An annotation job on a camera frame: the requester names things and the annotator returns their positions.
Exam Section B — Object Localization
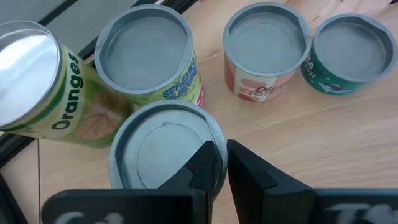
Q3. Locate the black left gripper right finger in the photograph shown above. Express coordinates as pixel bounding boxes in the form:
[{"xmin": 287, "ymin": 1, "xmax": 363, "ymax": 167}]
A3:
[{"xmin": 226, "ymin": 139, "xmax": 398, "ymax": 224}]

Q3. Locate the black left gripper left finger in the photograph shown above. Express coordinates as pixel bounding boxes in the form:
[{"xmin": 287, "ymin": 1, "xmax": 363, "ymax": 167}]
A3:
[{"xmin": 41, "ymin": 139, "xmax": 223, "ymax": 224}]

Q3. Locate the pink pineapple fruit can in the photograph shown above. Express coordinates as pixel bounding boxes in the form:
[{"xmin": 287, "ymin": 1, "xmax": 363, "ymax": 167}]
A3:
[{"xmin": 108, "ymin": 99, "xmax": 228, "ymax": 200}]

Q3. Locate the green oranges can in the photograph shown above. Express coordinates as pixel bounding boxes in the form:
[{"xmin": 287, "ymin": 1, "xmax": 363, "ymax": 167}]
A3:
[{"xmin": 0, "ymin": 19, "xmax": 135, "ymax": 149}]

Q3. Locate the spaghetti sauce can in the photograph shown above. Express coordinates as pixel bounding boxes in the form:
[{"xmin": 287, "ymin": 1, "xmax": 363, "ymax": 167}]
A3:
[{"xmin": 93, "ymin": 4, "xmax": 205, "ymax": 107}]

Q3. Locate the diced tomatoes can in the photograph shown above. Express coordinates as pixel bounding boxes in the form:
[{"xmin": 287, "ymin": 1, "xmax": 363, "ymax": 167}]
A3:
[{"xmin": 222, "ymin": 1, "xmax": 313, "ymax": 103}]

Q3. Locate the teal tuna fish can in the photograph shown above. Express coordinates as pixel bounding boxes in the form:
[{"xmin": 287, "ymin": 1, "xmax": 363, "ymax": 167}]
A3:
[{"xmin": 299, "ymin": 12, "xmax": 398, "ymax": 96}]

